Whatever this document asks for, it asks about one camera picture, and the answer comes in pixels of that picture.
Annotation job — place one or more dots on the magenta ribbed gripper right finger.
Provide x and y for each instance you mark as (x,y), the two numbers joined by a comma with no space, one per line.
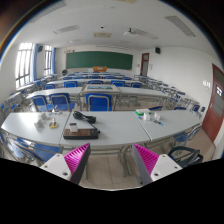
(152,166)

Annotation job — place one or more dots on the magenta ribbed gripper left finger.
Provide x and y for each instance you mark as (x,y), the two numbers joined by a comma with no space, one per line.
(69,166)

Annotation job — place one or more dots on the white charger plug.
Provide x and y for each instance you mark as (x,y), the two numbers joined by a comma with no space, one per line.
(73,127)

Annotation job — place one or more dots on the black power strip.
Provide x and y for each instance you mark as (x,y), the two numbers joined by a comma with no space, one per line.
(81,134)

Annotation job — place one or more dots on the black chair right foreground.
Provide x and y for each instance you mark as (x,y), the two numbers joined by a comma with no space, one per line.
(185,156)

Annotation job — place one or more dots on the brass round dish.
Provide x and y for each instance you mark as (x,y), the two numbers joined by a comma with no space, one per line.
(53,124)

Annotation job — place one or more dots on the blue chair under right desk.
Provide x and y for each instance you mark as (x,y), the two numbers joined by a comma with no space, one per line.
(183,137)

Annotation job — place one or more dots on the white green box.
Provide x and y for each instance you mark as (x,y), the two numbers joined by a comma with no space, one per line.
(141,112)

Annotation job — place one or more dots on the white card stand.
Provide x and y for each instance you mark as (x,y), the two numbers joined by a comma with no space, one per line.
(39,124)

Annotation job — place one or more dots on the blue chair left centre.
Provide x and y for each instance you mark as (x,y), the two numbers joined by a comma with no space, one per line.
(61,102)

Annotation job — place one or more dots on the blue chair far left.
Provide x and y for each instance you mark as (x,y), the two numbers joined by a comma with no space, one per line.
(41,103)

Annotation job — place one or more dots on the framed board on desk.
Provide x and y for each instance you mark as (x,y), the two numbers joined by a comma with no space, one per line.
(100,88)

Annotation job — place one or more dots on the red-brown side door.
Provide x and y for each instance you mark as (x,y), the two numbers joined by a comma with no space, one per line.
(215,113)

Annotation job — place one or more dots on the wooden lectern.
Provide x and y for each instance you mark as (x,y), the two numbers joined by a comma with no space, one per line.
(99,68)

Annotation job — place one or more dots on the left window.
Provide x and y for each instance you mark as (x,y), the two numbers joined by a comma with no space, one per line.
(22,69)

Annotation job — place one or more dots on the red-brown back door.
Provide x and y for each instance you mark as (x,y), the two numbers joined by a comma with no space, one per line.
(144,64)

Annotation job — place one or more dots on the green chalkboard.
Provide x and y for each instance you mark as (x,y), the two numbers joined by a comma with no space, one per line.
(88,59)

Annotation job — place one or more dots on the blue curtain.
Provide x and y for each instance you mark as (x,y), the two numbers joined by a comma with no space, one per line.
(34,62)

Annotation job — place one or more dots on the black wall speaker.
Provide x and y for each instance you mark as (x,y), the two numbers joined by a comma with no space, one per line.
(157,50)

